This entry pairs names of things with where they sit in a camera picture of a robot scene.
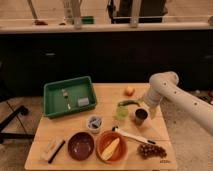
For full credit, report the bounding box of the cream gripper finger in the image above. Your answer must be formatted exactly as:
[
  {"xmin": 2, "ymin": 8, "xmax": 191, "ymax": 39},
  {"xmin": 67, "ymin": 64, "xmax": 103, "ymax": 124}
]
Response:
[{"xmin": 149, "ymin": 107, "xmax": 157, "ymax": 119}]

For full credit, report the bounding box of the metal cup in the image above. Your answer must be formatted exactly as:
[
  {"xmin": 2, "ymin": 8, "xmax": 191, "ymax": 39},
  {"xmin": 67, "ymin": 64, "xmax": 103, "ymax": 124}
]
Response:
[{"xmin": 135, "ymin": 108, "xmax": 148, "ymax": 126}]

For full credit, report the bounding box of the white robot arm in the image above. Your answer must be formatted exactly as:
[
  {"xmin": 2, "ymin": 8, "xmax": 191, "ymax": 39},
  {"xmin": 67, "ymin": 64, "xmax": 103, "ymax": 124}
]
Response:
[{"xmin": 143, "ymin": 71, "xmax": 213, "ymax": 136}]

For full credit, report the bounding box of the green plastic tray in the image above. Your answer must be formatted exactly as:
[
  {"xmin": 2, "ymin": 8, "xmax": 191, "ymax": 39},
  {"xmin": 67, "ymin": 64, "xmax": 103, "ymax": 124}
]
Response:
[{"xmin": 43, "ymin": 76, "xmax": 97, "ymax": 118}]

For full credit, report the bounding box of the fork in tray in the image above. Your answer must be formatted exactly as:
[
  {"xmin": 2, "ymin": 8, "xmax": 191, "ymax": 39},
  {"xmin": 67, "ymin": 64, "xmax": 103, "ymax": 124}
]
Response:
[{"xmin": 62, "ymin": 89, "xmax": 71, "ymax": 110}]

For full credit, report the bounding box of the green chili pepper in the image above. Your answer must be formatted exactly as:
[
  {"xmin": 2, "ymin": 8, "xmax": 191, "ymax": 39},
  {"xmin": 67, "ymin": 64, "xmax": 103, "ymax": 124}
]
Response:
[{"xmin": 118, "ymin": 100, "xmax": 140, "ymax": 107}]

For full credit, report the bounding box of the orange fruit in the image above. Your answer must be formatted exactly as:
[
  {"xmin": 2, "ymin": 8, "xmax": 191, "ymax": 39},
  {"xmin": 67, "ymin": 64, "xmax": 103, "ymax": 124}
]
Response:
[{"xmin": 124, "ymin": 86, "xmax": 135, "ymax": 96}]

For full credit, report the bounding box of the translucent green cup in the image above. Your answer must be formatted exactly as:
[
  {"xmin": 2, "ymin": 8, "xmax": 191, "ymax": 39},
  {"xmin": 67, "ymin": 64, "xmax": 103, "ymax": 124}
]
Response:
[{"xmin": 115, "ymin": 106, "xmax": 128, "ymax": 121}]

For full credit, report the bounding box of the bunch of grapes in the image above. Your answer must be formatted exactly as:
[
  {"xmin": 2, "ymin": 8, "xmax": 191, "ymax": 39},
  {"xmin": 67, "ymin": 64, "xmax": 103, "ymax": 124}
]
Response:
[{"xmin": 138, "ymin": 143, "xmax": 167, "ymax": 159}]

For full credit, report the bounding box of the orange bowl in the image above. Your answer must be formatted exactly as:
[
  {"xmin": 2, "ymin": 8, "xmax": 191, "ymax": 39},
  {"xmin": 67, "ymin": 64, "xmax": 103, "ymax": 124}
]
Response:
[{"xmin": 96, "ymin": 131, "xmax": 127, "ymax": 164}]

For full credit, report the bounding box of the yellow corn cob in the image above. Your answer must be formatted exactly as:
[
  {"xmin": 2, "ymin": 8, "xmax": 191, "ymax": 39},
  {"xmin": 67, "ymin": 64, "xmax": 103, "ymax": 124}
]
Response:
[{"xmin": 101, "ymin": 138, "xmax": 120, "ymax": 160}]

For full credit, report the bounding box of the grey sponge block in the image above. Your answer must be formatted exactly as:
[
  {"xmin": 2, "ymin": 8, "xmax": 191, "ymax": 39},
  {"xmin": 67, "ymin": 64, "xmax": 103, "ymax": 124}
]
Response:
[{"xmin": 77, "ymin": 97, "xmax": 89, "ymax": 107}]

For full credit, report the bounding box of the dark purple bowl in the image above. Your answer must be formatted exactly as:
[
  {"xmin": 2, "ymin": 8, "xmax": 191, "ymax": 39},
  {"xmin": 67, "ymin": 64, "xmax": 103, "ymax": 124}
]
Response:
[{"xmin": 68, "ymin": 132, "xmax": 94, "ymax": 161}]

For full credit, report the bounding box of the white scrub brush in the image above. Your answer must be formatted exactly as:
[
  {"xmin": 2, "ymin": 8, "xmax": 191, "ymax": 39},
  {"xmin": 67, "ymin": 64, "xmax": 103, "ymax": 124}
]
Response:
[{"xmin": 41, "ymin": 137, "xmax": 65, "ymax": 163}]

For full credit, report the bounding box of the black chair base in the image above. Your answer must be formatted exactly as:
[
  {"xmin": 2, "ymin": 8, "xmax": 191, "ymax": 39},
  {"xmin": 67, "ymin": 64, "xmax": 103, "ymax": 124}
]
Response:
[{"xmin": 0, "ymin": 102, "xmax": 34, "ymax": 144}]

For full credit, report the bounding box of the white handled knife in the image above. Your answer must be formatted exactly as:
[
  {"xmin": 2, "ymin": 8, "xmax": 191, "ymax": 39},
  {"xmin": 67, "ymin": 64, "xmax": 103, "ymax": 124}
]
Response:
[{"xmin": 112, "ymin": 126, "xmax": 156, "ymax": 145}]

